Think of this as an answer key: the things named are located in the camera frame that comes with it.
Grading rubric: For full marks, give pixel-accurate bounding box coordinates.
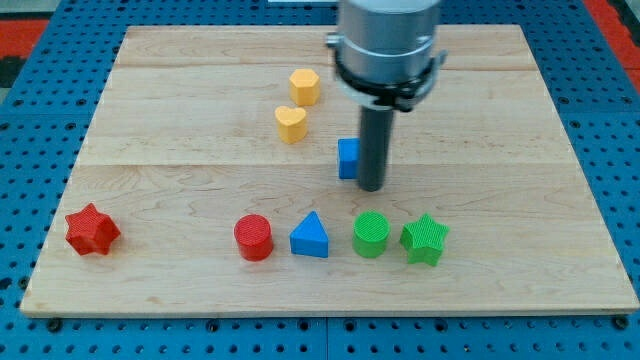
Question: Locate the light wooden board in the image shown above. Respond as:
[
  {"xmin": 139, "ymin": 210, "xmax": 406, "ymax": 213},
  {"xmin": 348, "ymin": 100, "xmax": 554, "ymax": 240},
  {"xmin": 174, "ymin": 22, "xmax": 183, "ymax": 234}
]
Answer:
[{"xmin": 20, "ymin": 25, "xmax": 639, "ymax": 318}]

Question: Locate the red cylinder block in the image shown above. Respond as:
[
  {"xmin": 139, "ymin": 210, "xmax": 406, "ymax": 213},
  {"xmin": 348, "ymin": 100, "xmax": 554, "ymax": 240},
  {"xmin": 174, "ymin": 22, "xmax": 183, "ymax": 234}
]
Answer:
[{"xmin": 234, "ymin": 214, "xmax": 274, "ymax": 261}]

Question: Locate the green star block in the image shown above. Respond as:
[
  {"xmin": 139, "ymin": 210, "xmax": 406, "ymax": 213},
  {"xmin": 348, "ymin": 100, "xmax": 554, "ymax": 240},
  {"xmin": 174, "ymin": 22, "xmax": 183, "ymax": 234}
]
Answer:
[{"xmin": 400, "ymin": 213, "xmax": 450, "ymax": 267}]

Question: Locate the yellow heart block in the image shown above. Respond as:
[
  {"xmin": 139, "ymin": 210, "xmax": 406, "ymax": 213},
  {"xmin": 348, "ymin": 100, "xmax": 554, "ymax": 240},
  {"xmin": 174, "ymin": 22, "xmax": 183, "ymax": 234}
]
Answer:
[{"xmin": 274, "ymin": 106, "xmax": 308, "ymax": 144}]

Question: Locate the blue cube block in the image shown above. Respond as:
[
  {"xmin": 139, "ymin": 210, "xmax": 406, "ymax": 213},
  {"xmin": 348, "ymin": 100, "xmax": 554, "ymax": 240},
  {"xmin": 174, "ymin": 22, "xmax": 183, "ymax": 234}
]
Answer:
[{"xmin": 337, "ymin": 138, "xmax": 360, "ymax": 180}]

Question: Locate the blue triangle block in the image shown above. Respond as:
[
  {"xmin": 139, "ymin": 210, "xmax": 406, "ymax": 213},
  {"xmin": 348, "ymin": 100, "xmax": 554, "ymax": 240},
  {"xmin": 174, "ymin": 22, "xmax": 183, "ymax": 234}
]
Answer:
[{"xmin": 289, "ymin": 211, "xmax": 329, "ymax": 258}]

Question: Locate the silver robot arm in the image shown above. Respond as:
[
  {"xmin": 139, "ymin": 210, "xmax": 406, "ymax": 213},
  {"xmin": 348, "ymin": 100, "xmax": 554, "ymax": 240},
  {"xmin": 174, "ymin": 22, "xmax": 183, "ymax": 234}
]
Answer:
[{"xmin": 326, "ymin": 0, "xmax": 447, "ymax": 192}]

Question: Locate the black pusher mount ring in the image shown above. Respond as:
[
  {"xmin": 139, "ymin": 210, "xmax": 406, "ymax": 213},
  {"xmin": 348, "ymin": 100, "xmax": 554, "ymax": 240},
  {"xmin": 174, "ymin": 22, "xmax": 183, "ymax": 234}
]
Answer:
[{"xmin": 333, "ymin": 50, "xmax": 447, "ymax": 112}]

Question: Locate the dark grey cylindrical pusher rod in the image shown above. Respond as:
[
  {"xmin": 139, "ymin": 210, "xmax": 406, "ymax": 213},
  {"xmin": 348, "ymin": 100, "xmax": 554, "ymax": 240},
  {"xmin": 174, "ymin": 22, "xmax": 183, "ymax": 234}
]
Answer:
[{"xmin": 357, "ymin": 107, "xmax": 394, "ymax": 192}]

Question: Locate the yellow hexagon block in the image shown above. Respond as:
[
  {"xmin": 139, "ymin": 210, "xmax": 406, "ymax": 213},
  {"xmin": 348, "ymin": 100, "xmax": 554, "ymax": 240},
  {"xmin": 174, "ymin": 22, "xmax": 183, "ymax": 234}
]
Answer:
[{"xmin": 289, "ymin": 68, "xmax": 320, "ymax": 106}]

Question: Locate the green cylinder block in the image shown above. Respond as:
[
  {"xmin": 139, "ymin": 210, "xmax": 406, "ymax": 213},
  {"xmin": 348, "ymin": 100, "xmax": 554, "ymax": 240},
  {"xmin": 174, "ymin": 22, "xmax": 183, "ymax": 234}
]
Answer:
[{"xmin": 352, "ymin": 211, "xmax": 391, "ymax": 258}]

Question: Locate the red star block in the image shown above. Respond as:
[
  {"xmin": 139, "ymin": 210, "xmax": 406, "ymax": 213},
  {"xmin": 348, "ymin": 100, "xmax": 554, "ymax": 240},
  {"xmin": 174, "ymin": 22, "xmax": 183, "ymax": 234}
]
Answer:
[{"xmin": 65, "ymin": 203, "xmax": 121, "ymax": 256}]

